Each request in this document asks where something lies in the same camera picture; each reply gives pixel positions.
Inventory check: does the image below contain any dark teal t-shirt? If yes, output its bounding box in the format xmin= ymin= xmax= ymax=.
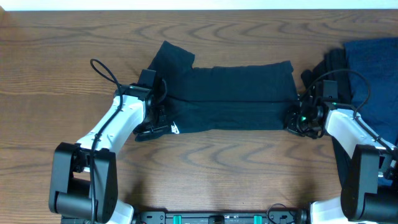
xmin=149 ymin=41 xmax=298 ymax=134

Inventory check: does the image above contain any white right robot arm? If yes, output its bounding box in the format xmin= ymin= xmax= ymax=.
xmin=285 ymin=80 xmax=397 ymax=223

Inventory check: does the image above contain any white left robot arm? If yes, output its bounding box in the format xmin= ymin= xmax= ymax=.
xmin=49 ymin=70 xmax=166 ymax=223

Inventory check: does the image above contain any black garment in pile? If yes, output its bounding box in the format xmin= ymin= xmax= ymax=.
xmin=300 ymin=48 xmax=354 ymax=187

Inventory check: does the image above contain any blue garment in pile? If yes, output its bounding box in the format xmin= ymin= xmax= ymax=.
xmin=344 ymin=38 xmax=397 ymax=145

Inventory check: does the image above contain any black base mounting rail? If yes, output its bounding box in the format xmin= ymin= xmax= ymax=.
xmin=131 ymin=208 xmax=310 ymax=224

